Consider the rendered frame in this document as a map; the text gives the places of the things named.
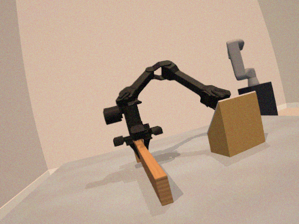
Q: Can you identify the wooden side rail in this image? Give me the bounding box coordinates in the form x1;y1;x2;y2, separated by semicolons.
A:
134;140;173;206

